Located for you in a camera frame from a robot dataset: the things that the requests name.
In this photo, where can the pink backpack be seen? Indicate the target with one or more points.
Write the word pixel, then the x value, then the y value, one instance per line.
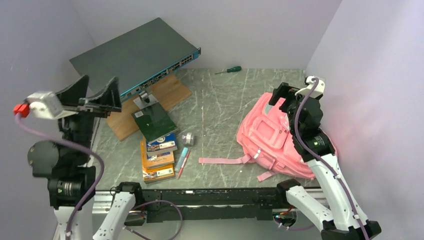
pixel 265 137

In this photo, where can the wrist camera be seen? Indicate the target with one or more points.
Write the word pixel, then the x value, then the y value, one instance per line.
pixel 43 105
pixel 314 87

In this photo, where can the red pen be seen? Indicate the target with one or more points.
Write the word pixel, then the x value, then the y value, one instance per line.
pixel 184 163

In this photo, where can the grey network switch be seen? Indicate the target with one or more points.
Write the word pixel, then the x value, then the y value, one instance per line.
pixel 139 58

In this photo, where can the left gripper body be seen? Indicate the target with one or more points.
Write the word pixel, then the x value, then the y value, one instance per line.
pixel 90 110

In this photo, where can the light blue marker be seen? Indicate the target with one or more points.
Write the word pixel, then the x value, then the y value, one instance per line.
pixel 181 159

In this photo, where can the blue cover book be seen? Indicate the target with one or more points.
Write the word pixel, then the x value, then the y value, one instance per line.
pixel 165 144

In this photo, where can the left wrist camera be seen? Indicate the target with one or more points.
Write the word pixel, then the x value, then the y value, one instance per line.
pixel 43 105

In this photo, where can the small silver tape roll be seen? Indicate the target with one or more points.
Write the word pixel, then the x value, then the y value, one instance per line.
pixel 188 139

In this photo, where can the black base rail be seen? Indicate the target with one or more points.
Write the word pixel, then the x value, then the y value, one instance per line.
pixel 258 203

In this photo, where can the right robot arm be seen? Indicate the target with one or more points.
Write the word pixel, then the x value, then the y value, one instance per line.
pixel 343 218

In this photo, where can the green handled screwdriver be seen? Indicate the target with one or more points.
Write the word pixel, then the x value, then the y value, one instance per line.
pixel 234 69

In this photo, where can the orange cover book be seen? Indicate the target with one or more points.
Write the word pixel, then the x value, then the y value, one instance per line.
pixel 150 162

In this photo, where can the orange bottom book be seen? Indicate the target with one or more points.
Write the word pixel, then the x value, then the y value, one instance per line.
pixel 158 173

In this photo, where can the dark green book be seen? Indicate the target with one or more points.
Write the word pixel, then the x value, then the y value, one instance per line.
pixel 154 122

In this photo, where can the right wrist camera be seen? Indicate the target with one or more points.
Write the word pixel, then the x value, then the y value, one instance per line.
pixel 314 87

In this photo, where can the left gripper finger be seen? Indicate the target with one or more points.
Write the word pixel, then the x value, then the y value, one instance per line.
pixel 108 98
pixel 71 95

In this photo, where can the wooden board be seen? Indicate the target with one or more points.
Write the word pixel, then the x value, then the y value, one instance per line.
pixel 168 92

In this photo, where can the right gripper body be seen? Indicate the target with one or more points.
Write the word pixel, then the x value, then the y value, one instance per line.
pixel 286 91

